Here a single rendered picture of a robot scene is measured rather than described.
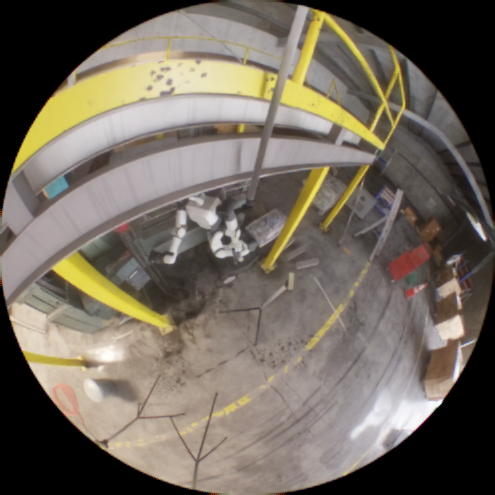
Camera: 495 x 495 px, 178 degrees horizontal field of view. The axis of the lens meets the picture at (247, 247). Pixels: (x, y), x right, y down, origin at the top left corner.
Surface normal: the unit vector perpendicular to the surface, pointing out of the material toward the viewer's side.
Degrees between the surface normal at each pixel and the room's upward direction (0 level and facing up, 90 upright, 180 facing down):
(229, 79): 90
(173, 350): 0
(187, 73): 90
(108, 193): 90
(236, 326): 0
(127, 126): 90
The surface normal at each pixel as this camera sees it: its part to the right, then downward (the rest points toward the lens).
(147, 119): 0.58, 0.73
